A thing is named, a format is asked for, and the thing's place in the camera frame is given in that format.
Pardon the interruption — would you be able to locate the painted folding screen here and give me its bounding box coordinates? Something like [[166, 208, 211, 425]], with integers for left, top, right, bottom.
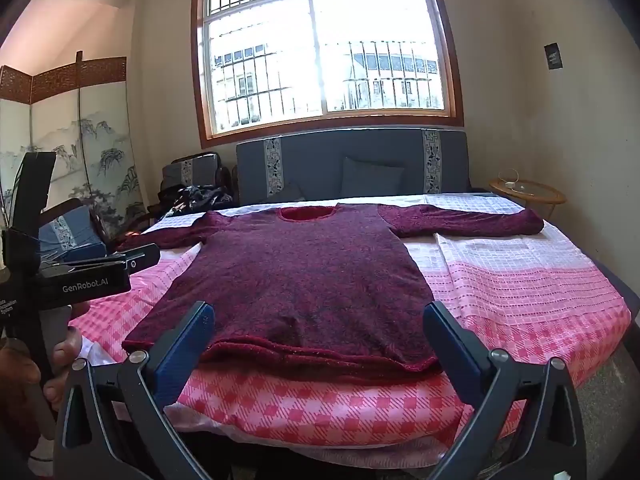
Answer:
[[0, 51, 151, 241]]

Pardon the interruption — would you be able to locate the dark patterned clothes pile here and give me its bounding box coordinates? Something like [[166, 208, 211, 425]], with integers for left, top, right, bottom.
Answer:
[[167, 184, 236, 218]]

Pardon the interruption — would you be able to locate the pink checked bed blanket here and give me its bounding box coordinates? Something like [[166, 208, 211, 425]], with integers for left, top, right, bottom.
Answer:
[[65, 192, 633, 461]]

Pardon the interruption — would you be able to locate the person's left hand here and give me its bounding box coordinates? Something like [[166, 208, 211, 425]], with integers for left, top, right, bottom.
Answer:
[[42, 332, 84, 413]]

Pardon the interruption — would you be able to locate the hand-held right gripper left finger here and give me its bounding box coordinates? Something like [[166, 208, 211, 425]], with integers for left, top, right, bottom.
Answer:
[[54, 301, 216, 480]]

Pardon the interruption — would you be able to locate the grey sofa with patterned stripes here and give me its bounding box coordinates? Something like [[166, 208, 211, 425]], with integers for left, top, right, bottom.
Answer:
[[235, 127, 471, 207]]

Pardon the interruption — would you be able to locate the maroon patterned sweater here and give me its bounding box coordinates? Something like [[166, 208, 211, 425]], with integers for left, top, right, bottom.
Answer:
[[117, 202, 545, 381]]

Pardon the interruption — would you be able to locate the wooden armchair with grey cushion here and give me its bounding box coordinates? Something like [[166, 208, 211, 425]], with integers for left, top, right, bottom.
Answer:
[[159, 151, 237, 207]]

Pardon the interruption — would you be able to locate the round wooden side table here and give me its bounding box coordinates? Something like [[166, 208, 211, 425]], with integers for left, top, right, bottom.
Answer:
[[487, 179, 567, 221]]

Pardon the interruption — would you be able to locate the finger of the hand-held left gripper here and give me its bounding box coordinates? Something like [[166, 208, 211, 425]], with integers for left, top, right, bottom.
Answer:
[[50, 243, 161, 277]]

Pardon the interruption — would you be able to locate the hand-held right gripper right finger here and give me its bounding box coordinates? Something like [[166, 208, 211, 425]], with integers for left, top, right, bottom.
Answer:
[[422, 301, 587, 480]]

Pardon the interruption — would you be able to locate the wooden framed barred window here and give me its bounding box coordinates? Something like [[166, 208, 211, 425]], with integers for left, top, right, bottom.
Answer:
[[191, 0, 465, 150]]

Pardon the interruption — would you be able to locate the wooden chair with blue cushion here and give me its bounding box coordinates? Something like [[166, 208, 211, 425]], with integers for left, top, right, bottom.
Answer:
[[37, 197, 151, 264]]

